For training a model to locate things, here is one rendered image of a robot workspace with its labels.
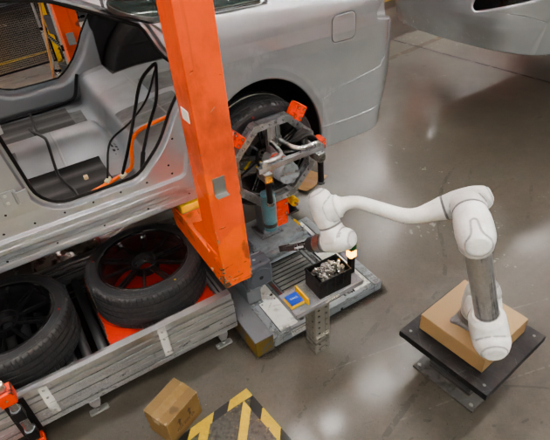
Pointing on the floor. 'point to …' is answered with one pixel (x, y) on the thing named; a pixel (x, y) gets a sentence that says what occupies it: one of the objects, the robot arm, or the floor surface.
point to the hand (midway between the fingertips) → (285, 248)
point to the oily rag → (82, 247)
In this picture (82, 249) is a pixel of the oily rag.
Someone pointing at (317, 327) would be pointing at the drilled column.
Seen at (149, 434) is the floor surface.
